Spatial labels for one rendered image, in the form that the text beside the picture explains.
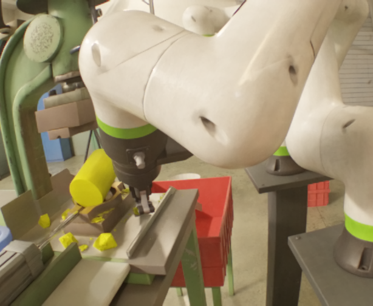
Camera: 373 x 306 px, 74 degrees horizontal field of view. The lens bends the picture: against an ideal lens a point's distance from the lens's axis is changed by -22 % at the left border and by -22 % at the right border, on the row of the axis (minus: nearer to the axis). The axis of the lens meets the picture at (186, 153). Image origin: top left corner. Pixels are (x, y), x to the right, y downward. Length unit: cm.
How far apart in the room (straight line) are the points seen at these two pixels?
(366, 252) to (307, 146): 21
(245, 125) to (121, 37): 14
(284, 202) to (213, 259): 29
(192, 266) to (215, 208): 85
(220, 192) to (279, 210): 59
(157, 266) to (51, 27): 42
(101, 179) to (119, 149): 17
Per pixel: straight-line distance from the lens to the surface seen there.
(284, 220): 100
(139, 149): 37
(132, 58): 26
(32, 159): 63
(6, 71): 65
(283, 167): 93
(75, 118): 46
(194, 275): 75
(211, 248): 97
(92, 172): 54
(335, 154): 46
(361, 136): 42
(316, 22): 29
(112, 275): 41
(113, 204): 54
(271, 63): 24
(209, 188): 151
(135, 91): 26
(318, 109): 51
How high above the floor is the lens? 123
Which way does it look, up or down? 13 degrees down
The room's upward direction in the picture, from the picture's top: 8 degrees counter-clockwise
